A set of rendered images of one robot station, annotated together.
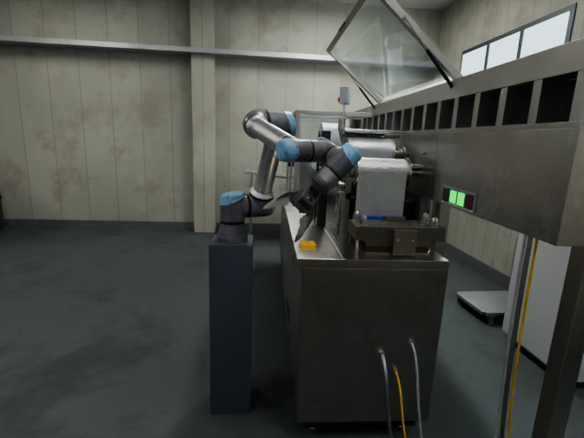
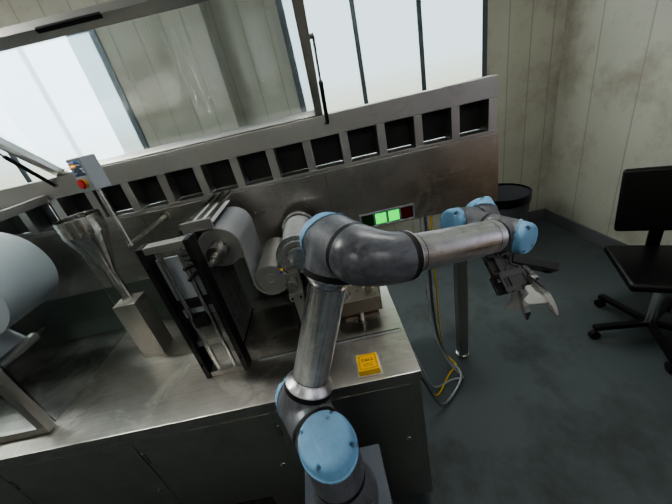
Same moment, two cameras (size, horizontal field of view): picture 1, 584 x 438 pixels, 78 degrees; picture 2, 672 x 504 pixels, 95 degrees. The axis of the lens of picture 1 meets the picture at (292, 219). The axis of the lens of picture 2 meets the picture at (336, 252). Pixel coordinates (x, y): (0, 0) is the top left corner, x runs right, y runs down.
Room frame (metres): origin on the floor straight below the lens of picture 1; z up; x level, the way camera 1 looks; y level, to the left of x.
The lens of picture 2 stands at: (1.56, 0.66, 1.72)
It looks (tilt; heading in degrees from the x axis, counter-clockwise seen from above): 27 degrees down; 276
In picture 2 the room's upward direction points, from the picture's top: 13 degrees counter-clockwise
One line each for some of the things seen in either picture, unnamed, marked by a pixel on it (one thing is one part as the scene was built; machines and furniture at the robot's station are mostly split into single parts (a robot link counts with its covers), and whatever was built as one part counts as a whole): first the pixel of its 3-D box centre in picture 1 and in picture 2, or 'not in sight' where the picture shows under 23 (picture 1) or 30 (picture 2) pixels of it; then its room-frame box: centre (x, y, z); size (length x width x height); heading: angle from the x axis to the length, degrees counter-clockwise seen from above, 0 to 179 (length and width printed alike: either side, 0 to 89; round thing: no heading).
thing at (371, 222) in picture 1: (394, 229); (353, 278); (1.62, -0.47, 1.00); 0.40 x 0.16 x 0.06; 94
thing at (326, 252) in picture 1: (327, 209); (104, 374); (2.73, -0.27, 0.88); 2.52 x 0.66 x 0.04; 4
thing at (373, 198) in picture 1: (380, 201); not in sight; (1.73, -0.42, 1.11); 0.23 x 0.01 x 0.18; 94
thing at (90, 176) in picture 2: (343, 96); (86, 173); (2.34, -0.29, 1.66); 0.07 x 0.07 x 0.10; 69
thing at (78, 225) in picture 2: (348, 124); (81, 224); (2.51, -0.35, 1.50); 0.14 x 0.14 x 0.06
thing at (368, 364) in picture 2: (307, 245); (368, 364); (1.61, -0.08, 0.91); 0.07 x 0.07 x 0.02; 4
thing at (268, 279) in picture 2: not in sight; (274, 263); (1.91, -0.41, 1.18); 0.26 x 0.12 x 0.12; 94
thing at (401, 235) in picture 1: (404, 242); not in sight; (1.53, -0.49, 0.97); 0.10 x 0.03 x 0.11; 94
